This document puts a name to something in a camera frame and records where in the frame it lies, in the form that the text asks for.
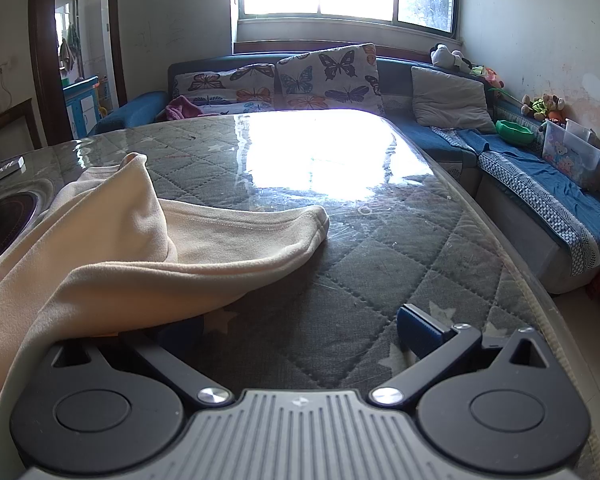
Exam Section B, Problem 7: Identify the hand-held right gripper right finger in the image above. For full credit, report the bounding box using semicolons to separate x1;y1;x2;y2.
370;304;551;407

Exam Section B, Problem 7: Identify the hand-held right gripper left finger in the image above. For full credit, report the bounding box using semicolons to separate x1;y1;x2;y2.
50;320;233;408

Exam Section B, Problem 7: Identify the cream sweater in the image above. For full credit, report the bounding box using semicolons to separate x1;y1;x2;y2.
0;152;331;461

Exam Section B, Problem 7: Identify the blue patterned sofa cover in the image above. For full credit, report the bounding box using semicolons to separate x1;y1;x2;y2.
430;125;600;276

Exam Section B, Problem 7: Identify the black round induction cooktop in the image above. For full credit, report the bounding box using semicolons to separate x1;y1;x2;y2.
0;177;56;273

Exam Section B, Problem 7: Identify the green bowl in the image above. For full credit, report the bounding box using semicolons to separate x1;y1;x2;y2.
495;120;537;145

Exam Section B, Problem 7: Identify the clear plastic storage box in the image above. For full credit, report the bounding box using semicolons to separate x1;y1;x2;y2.
540;119;600;191

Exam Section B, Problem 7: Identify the grey pillow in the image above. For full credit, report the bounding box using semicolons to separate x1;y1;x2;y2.
411;66;496;134

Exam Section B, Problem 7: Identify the grey remote control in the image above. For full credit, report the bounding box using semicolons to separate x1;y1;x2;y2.
0;157;27;183

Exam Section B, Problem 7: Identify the blue sofa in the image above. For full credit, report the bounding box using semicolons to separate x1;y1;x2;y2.
87;42;600;296

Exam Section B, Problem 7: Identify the pink cloth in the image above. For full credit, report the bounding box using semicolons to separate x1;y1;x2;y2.
156;95;206;122

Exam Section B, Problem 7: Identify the pink and green toy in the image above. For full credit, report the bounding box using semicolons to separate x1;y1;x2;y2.
470;65;506;91

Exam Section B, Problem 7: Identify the blue cabinet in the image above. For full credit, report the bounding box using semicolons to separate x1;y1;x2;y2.
62;76;101;140

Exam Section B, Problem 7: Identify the square butterfly print pillow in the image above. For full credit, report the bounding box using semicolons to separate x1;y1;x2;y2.
275;42;386;116

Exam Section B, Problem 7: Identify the panda plush toy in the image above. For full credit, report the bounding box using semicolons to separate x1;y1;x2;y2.
429;43;473;71

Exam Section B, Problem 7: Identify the long butterfly print pillow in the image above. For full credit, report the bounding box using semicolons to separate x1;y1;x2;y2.
172;64;277;116

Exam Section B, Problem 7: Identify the dark wooden cabinet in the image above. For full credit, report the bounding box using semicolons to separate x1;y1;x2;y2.
0;97;43;168

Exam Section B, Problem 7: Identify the hanging towel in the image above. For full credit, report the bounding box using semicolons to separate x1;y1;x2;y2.
59;25;81;73

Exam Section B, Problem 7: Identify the dark wooden door frame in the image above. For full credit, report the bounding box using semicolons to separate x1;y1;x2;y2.
27;0;128;148

